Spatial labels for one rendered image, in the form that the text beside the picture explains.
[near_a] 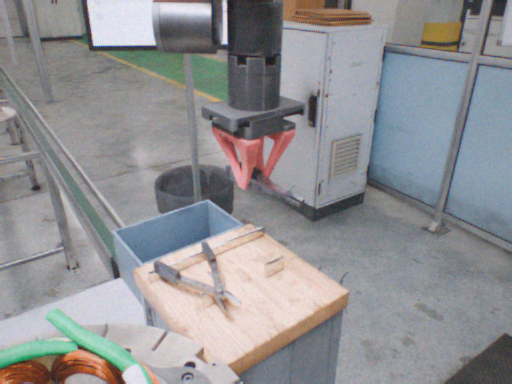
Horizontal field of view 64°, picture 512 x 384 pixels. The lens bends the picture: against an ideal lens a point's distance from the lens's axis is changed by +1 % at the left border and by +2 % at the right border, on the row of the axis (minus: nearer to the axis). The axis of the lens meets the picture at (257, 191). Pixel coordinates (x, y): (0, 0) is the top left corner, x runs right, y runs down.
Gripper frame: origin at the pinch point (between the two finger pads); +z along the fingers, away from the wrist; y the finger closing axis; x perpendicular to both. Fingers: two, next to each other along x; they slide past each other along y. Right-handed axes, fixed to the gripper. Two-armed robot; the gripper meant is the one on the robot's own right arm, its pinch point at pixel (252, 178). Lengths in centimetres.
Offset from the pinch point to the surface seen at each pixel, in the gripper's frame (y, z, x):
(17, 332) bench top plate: 27, 41, -40
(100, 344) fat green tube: 22.8, 2.9, 11.2
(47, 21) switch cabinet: -281, 89, -1301
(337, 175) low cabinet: -163, 89, -119
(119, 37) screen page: -16, -7, -80
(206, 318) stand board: 10.6, 11.9, 5.7
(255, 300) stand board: 4.7, 11.8, 6.8
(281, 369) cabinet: 4.9, 18.1, 12.0
